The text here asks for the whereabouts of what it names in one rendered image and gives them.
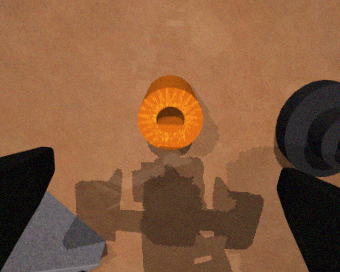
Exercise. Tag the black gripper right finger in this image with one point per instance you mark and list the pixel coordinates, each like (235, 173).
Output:
(312, 209)

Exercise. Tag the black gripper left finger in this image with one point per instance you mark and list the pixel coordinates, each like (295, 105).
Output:
(24, 177)

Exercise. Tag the orange knob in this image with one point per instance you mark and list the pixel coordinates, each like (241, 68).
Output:
(170, 116)

